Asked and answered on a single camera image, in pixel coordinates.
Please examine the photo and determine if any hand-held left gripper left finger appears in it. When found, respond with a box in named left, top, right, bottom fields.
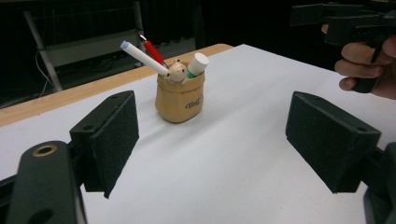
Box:
left=68, top=90, right=140, bottom=200

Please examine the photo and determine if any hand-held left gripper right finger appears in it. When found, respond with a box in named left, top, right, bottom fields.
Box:
left=285, top=91, right=382, bottom=195

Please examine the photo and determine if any wooden pen holder with bear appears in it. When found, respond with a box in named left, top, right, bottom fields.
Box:
left=154, top=58, right=206, bottom=124

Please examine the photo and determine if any white marker pen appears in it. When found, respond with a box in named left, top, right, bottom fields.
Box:
left=120, top=39, right=171, bottom=77

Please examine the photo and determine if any red pen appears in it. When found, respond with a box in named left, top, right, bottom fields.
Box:
left=138, top=33, right=169, bottom=70

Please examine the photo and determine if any white green glue stick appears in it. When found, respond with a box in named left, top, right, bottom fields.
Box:
left=186, top=52, right=210, bottom=79

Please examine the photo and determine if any wooden table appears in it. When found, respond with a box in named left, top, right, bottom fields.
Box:
left=0, top=43, right=234, bottom=129

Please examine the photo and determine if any white table cover sheet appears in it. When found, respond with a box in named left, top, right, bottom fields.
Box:
left=0, top=43, right=396, bottom=224

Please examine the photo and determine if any grey metal stand frame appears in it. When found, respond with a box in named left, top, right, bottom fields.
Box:
left=22, top=0, right=145, bottom=93

